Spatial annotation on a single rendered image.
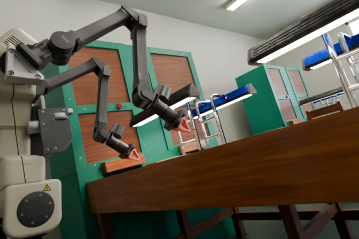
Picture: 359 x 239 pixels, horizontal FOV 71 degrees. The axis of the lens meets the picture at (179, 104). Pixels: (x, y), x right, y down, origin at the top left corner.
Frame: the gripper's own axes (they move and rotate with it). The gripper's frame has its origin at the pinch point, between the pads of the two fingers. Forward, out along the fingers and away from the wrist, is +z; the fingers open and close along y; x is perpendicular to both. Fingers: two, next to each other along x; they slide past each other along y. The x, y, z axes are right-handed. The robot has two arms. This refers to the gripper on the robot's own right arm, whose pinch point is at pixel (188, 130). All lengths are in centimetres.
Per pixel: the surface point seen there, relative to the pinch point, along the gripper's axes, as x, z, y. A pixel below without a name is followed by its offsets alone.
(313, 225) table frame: 5, 89, -7
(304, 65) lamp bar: -63, 41, -28
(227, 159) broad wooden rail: 19.5, -1.4, -26.9
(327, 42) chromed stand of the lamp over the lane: -36, 14, -51
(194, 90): -28.4, 1.3, 8.0
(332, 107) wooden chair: -170, 198, 20
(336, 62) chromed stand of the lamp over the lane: -29, 20, -51
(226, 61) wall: -317, 154, 180
